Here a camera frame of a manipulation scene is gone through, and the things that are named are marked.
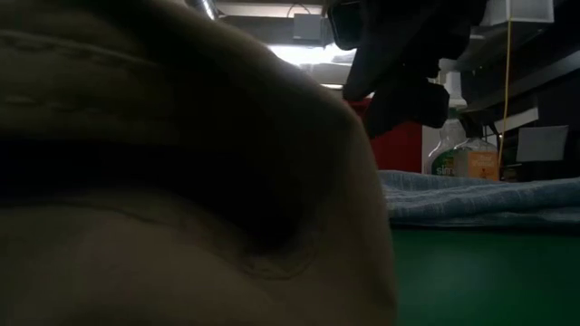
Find red plastic laundry bin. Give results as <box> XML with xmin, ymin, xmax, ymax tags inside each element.
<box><xmin>347</xmin><ymin>97</ymin><xmax>423</xmax><ymax>174</ymax></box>

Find beige trousers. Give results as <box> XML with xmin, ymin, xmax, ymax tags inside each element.
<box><xmin>0</xmin><ymin>0</ymin><xmax>399</xmax><ymax>326</ymax></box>

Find grey flat panel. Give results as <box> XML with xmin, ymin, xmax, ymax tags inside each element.
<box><xmin>515</xmin><ymin>124</ymin><xmax>570</xmax><ymax>164</ymax></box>

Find silver ventilation duct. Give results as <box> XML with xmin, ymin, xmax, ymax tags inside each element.
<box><xmin>188</xmin><ymin>0</ymin><xmax>219</xmax><ymax>22</ymax></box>

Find grey ceiling box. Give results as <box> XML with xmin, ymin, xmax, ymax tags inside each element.
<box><xmin>292</xmin><ymin>12</ymin><xmax>325</xmax><ymax>43</ymax></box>

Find green work mat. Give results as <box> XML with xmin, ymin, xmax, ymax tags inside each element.
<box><xmin>390</xmin><ymin>225</ymin><xmax>580</xmax><ymax>326</ymax></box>

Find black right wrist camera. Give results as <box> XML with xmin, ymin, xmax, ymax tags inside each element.
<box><xmin>326</xmin><ymin>0</ymin><xmax>364</xmax><ymax>52</ymax></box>

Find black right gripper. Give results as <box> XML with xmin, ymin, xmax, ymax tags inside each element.
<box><xmin>343</xmin><ymin>0</ymin><xmax>489</xmax><ymax>139</ymax></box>

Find blue white striped towel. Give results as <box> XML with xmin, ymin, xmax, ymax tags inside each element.
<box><xmin>378</xmin><ymin>169</ymin><xmax>580</xmax><ymax>231</ymax></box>

